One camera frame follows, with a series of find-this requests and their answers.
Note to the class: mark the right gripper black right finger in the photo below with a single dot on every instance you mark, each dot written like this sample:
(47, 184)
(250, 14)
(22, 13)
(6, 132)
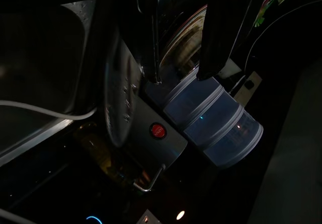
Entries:
(219, 32)

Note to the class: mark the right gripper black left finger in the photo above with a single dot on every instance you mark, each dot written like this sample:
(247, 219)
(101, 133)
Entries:
(143, 32)

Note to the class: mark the patterned ceramic plate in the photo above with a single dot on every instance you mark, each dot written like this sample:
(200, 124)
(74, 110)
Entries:
(201, 12)

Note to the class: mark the stainless steel bowl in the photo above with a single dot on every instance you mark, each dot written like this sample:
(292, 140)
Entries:
(187, 47)

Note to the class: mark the stainless steel sink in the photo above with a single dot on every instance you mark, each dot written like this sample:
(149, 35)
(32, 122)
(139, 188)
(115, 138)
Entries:
(37, 58)

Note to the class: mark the grey cylinder with red badge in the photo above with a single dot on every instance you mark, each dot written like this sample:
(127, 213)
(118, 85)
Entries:
(161, 146)

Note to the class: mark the yellow oil bottle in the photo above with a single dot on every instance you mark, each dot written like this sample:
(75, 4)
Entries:
(100, 153)

